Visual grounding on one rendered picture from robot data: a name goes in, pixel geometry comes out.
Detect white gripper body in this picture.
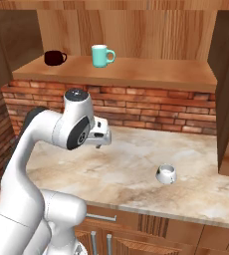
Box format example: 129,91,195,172
85,128,114,148

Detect white mug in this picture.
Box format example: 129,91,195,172
155,162,178,185

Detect teal mug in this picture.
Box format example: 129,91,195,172
91,44,116,70

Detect dark maroon mug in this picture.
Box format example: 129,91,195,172
43,50,69,67

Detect wooden drawer front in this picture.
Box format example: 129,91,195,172
82,204,141,231
137,212,229,255

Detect wooden base cupboard door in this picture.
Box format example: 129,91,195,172
101,228,197,255
74,228,103,255

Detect silver drawer handle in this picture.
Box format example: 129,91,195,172
85,213,118,223

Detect open wooden wall cabinet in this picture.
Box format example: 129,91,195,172
0,0,229,95

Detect silver cupboard door handle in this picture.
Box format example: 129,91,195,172
90,230,98,255
106,233,114,255

